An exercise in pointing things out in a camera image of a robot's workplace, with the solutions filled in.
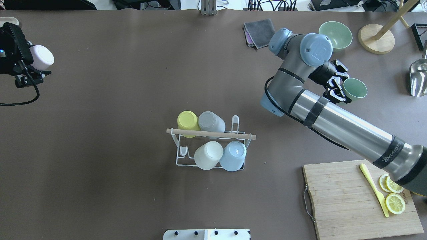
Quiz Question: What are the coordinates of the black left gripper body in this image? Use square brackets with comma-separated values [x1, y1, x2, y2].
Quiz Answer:
[0, 23, 34, 76]

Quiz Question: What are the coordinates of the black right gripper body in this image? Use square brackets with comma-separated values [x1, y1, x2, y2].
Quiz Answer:
[309, 60, 341, 85]

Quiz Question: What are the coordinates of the green cup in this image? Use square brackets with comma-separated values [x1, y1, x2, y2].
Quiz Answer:
[342, 78, 368, 101]

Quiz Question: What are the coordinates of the pink cup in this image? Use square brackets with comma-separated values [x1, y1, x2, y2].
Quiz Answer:
[29, 45, 55, 70]

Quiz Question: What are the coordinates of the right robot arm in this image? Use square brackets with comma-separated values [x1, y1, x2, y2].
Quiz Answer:
[260, 28, 427, 196]

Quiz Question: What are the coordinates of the light blue cup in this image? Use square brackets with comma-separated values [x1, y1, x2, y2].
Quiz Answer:
[219, 140, 247, 172]

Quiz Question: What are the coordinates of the grey cup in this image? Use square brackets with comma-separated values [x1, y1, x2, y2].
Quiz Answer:
[198, 111, 226, 133]

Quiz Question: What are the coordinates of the white cup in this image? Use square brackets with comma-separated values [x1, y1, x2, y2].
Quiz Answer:
[194, 141, 223, 170]

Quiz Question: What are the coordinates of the yellow cup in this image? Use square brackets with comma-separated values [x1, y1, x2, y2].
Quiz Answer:
[177, 110, 201, 131]

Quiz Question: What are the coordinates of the beige tray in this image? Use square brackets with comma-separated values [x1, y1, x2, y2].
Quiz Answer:
[0, 17, 20, 27]

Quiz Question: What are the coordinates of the green bowl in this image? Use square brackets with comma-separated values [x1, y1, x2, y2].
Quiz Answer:
[319, 21, 353, 53]

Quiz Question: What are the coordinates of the wooden mug tree stand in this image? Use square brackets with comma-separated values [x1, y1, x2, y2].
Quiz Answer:
[357, 0, 419, 55]

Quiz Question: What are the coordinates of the grey cloth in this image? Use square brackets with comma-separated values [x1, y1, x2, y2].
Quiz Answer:
[244, 18, 275, 49]

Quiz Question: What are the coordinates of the metal scoop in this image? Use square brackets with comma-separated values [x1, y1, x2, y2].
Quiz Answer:
[410, 41, 427, 97]

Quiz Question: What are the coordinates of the yellow plastic knife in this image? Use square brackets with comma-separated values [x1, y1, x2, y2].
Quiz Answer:
[359, 163, 389, 218]

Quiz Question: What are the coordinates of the purple cloth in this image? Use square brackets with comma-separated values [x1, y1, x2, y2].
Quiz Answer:
[243, 27, 255, 48]

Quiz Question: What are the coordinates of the lemon slice hidden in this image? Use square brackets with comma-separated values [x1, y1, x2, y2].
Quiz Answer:
[378, 174, 392, 193]

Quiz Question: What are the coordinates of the lemon slice lower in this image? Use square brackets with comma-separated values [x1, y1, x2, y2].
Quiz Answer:
[386, 176, 404, 193]

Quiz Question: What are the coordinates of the lemon slice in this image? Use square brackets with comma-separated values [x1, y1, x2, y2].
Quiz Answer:
[385, 193, 406, 215]
[386, 176, 404, 193]

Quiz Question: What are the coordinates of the lemon slice upper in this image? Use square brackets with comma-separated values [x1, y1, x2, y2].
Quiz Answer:
[385, 193, 406, 215]

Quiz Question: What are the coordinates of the white wire cup holder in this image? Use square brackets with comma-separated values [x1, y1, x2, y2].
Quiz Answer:
[166, 115, 256, 170]

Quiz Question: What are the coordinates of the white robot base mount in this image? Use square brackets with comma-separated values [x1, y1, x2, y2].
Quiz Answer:
[163, 228, 251, 240]

